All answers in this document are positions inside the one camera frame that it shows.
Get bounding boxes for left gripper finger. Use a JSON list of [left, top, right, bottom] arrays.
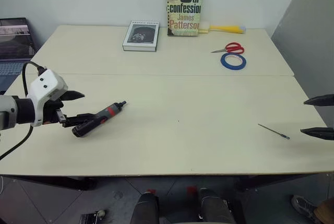
[[62, 90, 86, 102], [64, 113, 98, 129]]

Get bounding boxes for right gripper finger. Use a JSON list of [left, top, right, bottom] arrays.
[[300, 127, 334, 141], [303, 95, 334, 107]]

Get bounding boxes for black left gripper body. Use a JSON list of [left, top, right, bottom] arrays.
[[41, 99, 68, 128]]

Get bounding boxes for red black electric screwdriver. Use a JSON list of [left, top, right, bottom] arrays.
[[71, 100, 128, 139]]

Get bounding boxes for thin metal rod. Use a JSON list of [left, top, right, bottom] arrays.
[[257, 123, 291, 140]]

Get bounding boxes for grey partition panel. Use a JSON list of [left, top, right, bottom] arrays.
[[270, 0, 334, 128]]

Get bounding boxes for grey sneaker of bystander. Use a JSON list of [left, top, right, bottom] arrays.
[[290, 194, 319, 222]]

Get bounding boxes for open laptop computer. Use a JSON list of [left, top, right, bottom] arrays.
[[0, 17, 37, 95]]

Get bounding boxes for brown trouser leg of bystander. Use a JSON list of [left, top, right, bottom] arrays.
[[312, 197, 334, 224]]

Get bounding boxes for grey book with photo cover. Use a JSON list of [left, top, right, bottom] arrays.
[[122, 20, 160, 52]]

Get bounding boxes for small black floor device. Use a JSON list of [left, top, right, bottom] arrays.
[[79, 209, 106, 224]]

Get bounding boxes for blue tape roll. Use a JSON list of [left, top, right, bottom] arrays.
[[220, 52, 247, 72]]

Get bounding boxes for dark rounded robot leg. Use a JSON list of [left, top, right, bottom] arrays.
[[129, 192, 160, 224], [197, 187, 236, 224]]

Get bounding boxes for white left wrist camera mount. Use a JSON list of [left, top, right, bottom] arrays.
[[28, 68, 69, 127]]

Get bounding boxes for black table frame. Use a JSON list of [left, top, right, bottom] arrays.
[[0, 173, 324, 193]]

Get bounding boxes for red handled scissors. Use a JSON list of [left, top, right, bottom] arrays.
[[210, 42, 245, 55]]

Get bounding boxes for yellow handled sponge brush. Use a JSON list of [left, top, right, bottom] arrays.
[[198, 20, 247, 36]]

